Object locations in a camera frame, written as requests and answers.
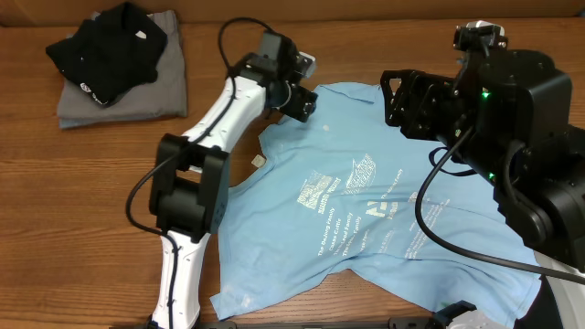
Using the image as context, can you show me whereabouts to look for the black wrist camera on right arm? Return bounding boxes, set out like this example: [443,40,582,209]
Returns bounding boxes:
[453,20,508,51]

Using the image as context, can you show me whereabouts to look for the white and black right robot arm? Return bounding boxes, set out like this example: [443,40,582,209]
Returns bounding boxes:
[380,46,584,328]

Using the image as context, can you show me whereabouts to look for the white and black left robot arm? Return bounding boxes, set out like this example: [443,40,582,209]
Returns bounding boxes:
[147,30,317,328]

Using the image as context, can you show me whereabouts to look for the grey folded garment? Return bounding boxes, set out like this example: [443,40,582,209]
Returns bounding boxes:
[57,10,188,129]

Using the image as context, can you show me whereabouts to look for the small white paper tag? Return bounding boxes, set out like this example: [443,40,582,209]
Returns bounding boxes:
[251,154,266,168]

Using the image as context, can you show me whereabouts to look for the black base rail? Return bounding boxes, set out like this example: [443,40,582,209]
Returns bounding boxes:
[196,316,450,329]

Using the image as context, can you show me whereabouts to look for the brown cardboard back panel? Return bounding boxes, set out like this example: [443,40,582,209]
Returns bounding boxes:
[1,0,584,27]

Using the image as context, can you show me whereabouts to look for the light blue printed t-shirt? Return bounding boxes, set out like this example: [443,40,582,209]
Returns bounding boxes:
[211,82,541,326]

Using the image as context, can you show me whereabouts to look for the black folded polo shirt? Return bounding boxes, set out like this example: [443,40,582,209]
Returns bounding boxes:
[46,2,167,107]

